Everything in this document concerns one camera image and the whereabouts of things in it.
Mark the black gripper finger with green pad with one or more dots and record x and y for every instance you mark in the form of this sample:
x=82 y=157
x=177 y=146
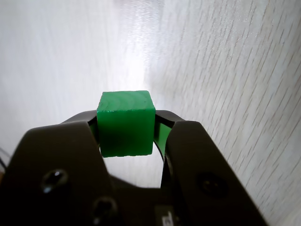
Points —
x=200 y=164
x=58 y=164

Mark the green wooden cube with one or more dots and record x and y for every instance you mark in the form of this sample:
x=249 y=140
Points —
x=125 y=122

